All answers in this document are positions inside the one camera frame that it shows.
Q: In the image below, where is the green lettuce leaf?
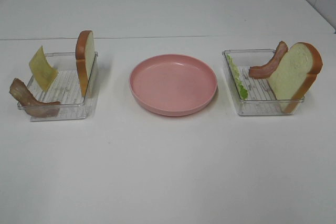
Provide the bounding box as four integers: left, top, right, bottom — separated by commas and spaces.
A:
226, 55, 248, 100

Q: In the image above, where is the bread slice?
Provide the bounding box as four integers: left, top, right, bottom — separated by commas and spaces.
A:
268, 41, 323, 113
75, 30, 95, 97

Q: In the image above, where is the bacon strip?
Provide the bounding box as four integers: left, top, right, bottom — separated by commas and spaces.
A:
248, 41, 288, 79
9, 78, 60, 118

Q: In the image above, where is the pink round plate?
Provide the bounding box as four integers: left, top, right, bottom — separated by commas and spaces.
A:
129, 54, 217, 116

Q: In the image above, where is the right clear plastic tray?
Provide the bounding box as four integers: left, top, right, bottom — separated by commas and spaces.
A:
222, 49, 305, 116

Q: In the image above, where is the clear plastic tray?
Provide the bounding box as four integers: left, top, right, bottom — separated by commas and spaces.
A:
17, 52, 99, 122
222, 49, 305, 116

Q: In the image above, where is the left clear plastic tray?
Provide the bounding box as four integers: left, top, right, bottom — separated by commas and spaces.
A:
17, 52, 99, 122

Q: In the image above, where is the yellow cheese slice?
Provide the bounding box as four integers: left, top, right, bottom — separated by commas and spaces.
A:
29, 46, 58, 92

